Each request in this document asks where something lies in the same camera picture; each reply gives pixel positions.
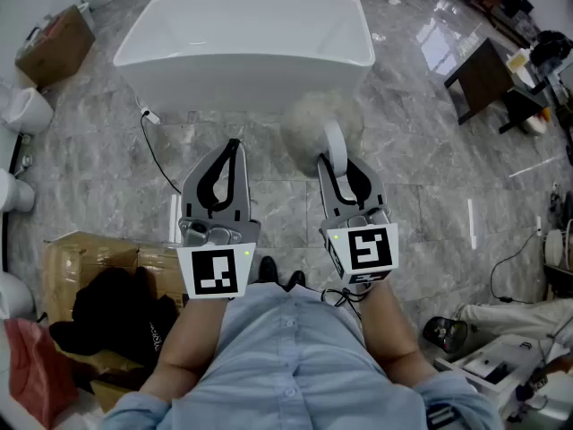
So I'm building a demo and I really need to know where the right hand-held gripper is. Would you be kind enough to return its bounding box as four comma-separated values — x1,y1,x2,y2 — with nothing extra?
317,152,400,287

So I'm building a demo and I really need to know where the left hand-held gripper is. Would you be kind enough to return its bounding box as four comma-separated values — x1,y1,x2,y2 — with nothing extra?
176,139,262,300

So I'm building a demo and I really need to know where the fluffy white duster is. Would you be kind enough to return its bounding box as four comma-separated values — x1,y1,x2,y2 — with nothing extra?
280,90,364,179

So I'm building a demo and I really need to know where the white bathtub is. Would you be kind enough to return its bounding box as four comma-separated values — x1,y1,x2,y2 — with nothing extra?
112,0,376,115

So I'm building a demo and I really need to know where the person's right forearm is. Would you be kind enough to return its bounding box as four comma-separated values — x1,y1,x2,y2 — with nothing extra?
356,279,440,390

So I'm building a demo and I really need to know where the person's left forearm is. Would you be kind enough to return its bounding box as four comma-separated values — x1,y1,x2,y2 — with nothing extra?
138,296,230,403

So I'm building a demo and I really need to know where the taped brown cardboard box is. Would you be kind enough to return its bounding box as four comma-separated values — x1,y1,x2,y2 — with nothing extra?
41,230,190,415

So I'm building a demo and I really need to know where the black cloth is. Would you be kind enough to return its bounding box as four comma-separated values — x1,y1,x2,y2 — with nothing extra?
48,265,181,367

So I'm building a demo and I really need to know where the dark wooden table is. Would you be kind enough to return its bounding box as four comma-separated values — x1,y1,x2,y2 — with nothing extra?
443,38,517,126

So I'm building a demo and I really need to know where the light blue shirt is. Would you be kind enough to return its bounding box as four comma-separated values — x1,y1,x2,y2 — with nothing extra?
101,282,503,430

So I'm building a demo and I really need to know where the black low table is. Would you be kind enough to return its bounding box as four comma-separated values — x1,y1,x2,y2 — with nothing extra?
498,84,551,135

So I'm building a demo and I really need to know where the white cloth bundle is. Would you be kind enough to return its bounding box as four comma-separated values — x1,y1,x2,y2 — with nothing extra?
459,299,573,349

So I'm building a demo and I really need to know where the open brown cardboard box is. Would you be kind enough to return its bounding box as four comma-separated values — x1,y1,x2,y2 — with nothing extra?
14,4,97,90

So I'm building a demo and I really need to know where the white shelf unit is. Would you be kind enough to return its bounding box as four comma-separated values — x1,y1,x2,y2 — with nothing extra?
432,332,552,417

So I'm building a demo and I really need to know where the black bag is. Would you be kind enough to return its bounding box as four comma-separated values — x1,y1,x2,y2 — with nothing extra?
529,29,573,67

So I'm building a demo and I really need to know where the red plastic bag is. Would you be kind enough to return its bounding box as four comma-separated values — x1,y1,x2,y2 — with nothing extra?
4,317,80,430

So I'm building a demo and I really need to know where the black power cable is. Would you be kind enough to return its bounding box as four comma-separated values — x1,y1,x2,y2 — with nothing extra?
140,114,183,195

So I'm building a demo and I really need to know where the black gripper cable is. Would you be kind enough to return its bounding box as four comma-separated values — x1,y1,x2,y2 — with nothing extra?
321,286,364,318

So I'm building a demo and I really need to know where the thin black floor cable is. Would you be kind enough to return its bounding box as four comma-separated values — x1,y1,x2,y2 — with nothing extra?
489,229,539,305

